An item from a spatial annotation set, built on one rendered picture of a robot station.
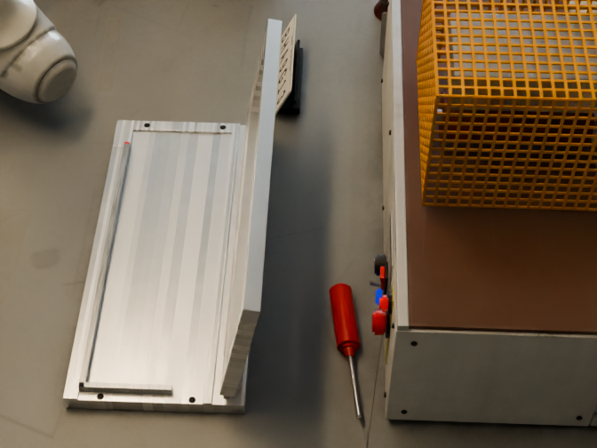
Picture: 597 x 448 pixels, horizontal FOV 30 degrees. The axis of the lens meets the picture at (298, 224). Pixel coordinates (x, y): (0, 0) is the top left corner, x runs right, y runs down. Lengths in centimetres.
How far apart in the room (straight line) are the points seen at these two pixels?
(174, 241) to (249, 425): 27
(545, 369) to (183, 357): 42
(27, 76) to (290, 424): 58
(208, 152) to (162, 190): 9
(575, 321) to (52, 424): 59
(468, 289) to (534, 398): 16
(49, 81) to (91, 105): 13
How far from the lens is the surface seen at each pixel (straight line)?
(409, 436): 129
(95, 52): 171
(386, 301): 120
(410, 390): 123
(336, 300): 135
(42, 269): 145
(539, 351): 118
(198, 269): 139
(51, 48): 152
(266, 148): 126
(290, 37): 163
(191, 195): 147
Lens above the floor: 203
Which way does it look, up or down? 51 degrees down
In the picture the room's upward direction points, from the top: straight up
